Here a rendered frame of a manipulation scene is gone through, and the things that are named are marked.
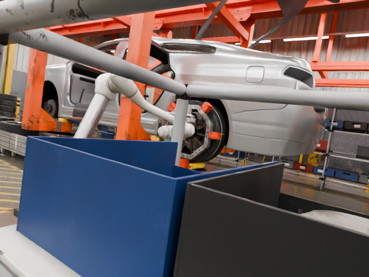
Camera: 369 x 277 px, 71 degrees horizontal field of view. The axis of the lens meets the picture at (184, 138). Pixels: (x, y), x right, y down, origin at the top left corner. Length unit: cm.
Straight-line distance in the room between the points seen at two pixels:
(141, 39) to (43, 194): 246
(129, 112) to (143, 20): 89
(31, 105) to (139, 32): 209
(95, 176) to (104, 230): 5
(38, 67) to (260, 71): 301
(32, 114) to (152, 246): 403
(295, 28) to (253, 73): 1012
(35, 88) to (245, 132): 297
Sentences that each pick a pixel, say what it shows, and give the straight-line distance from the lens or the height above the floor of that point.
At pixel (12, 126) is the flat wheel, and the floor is 46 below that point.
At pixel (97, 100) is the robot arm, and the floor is 98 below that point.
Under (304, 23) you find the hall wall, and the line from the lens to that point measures 1261.
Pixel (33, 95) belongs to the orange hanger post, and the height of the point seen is 101.
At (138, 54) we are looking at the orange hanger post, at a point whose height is 152.
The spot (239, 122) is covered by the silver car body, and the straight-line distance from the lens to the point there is 251.
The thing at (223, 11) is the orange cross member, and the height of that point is 265.
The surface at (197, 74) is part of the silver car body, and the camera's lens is 280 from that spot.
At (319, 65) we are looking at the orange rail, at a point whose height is 311.
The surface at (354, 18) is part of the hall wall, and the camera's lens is 1236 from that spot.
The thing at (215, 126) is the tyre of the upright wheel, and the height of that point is 94.
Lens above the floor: 91
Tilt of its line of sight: 3 degrees down
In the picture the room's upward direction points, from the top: 8 degrees clockwise
